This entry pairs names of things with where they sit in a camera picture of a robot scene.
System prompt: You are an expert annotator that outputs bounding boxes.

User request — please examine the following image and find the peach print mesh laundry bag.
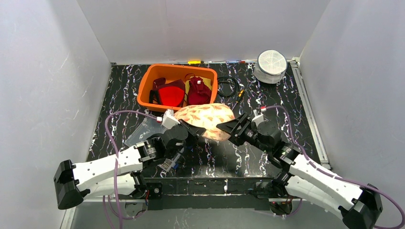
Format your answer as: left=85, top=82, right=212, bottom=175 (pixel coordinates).
left=174, top=103, right=234, bottom=141

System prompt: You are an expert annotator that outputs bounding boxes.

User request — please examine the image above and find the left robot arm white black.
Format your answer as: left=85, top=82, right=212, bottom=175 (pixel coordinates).
left=53, top=120, right=206, bottom=210

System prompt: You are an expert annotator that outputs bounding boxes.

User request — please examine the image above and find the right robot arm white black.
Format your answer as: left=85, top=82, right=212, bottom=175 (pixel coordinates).
left=216, top=114, right=383, bottom=229

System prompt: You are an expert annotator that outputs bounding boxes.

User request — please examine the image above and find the dark red bra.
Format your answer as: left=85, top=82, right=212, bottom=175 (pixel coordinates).
left=184, top=73, right=212, bottom=105

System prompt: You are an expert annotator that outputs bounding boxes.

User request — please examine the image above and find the bright red bra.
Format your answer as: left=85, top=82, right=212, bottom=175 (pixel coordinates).
left=149, top=77, right=185, bottom=107

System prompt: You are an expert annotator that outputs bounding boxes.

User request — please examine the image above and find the clear plastic screw organizer box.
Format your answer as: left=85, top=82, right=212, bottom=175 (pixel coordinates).
left=124, top=109, right=186, bottom=173

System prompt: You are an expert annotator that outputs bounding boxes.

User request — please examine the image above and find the orange black screwdriver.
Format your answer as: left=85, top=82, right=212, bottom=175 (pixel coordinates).
left=231, top=90, right=245, bottom=110

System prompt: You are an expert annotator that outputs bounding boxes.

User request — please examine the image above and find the orange plastic basin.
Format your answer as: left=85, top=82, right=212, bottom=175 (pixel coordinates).
left=137, top=64, right=218, bottom=112

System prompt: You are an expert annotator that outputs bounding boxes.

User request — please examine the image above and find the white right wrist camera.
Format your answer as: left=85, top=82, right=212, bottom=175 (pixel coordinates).
left=252, top=106, right=266, bottom=126

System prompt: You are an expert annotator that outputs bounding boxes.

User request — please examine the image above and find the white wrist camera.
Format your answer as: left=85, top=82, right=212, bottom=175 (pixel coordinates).
left=252, top=106, right=266, bottom=126
left=156, top=109, right=180, bottom=129

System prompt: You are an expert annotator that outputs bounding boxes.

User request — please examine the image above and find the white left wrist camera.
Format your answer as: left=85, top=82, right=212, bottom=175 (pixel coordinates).
left=156, top=109, right=180, bottom=129

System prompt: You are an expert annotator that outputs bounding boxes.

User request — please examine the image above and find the black coiled cable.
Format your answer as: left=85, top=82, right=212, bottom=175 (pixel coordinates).
left=217, top=76, right=239, bottom=98

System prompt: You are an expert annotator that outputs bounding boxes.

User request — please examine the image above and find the yellow marker at wall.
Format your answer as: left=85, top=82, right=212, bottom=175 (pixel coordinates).
left=187, top=60, right=203, bottom=65

